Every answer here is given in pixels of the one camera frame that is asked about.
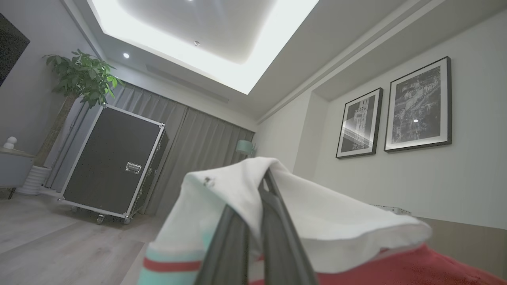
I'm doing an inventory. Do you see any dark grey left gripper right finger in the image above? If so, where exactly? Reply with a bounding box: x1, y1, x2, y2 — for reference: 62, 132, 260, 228
259, 168, 317, 285

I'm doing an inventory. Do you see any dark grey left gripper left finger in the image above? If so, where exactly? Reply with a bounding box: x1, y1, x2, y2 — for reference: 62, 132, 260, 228
194, 204, 250, 285

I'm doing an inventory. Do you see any red garment striped white trim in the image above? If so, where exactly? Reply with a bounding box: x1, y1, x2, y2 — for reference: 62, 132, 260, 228
137, 157, 507, 285

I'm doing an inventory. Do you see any grey curtain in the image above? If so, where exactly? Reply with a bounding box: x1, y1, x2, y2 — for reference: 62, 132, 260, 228
44, 81, 256, 218

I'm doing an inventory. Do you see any white ribbed panel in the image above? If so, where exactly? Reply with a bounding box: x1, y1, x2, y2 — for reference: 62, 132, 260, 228
372, 205, 412, 216

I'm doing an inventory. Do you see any small black framed picture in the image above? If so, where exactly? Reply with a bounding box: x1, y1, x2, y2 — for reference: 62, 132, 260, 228
336, 87, 383, 159

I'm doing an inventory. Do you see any black wheeled flight case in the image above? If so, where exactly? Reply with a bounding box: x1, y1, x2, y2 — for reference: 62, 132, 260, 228
57, 104, 169, 225

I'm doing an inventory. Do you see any yellow sofa backrest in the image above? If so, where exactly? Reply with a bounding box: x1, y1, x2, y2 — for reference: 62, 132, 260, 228
412, 217, 507, 279

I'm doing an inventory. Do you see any large black framed picture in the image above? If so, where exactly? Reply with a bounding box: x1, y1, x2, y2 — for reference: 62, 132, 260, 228
384, 56, 452, 153

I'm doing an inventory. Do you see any white ribbed plant pot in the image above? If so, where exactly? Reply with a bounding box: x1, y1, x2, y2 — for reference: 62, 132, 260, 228
16, 165, 52, 196

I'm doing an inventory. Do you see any green potted tree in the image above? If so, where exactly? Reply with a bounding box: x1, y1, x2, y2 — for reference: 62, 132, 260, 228
34, 49, 125, 167

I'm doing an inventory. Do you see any low television cabinet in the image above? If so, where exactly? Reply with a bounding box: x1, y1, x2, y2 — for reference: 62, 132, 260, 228
0, 147, 36, 200

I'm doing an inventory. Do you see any black flat screen television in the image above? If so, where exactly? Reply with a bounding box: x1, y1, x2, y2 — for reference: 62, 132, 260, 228
0, 13, 30, 87

